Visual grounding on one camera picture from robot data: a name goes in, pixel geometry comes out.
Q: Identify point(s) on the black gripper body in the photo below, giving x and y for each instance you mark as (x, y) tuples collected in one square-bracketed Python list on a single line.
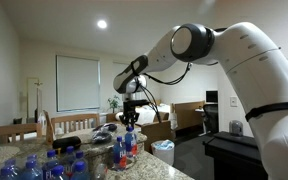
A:
[(130, 110)]

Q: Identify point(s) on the green potted plant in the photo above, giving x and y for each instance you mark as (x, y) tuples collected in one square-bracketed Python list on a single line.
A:
[(114, 103)]

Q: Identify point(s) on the black office chair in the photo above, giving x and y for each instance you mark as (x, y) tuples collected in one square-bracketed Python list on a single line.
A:
[(211, 118)]

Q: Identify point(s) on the white trash bin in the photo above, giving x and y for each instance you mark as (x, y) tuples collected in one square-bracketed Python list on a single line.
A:
[(163, 153)]

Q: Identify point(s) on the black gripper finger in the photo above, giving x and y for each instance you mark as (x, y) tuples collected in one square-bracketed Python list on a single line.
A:
[(135, 120), (124, 120)]

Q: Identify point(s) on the white bedding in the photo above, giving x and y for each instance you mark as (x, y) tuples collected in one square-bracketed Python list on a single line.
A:
[(149, 113)]

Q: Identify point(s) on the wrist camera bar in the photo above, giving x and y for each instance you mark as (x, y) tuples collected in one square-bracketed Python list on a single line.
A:
[(143, 103)]

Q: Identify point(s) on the black low cabinet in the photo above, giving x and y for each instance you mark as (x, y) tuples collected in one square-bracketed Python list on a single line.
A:
[(234, 160)]

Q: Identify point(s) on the Fiji water bottle lying down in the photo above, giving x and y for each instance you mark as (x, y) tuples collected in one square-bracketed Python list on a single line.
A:
[(100, 171)]

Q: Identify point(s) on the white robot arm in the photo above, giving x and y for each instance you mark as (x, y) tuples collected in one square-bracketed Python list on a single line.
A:
[(250, 66)]

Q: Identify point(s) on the white wall switch plate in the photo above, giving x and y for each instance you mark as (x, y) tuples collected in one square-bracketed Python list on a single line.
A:
[(233, 101)]

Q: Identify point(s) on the wooden bed frame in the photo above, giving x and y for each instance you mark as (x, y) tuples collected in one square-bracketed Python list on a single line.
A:
[(157, 133)]

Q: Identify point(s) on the wooden chair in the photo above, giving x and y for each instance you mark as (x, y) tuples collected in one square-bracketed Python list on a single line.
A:
[(14, 128), (74, 117)]

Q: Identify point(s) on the black computer monitor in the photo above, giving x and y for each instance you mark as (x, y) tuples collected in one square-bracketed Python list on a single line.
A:
[(212, 96)]

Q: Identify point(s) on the round white pillow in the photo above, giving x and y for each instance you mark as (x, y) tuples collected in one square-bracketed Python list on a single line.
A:
[(119, 116)]

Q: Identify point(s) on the grey speaker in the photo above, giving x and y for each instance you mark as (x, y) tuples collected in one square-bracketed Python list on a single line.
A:
[(236, 128)]

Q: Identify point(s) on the black glasses case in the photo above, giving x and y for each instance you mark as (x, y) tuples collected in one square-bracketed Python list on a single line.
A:
[(66, 143)]

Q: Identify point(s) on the round ceiling light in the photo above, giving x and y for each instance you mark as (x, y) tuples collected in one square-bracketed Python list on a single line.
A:
[(102, 24)]

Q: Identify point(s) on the white window blind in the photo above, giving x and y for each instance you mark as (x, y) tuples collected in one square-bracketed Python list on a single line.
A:
[(78, 83)]

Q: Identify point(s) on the wooden headboard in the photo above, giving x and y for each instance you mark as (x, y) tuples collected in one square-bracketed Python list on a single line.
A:
[(184, 116)]

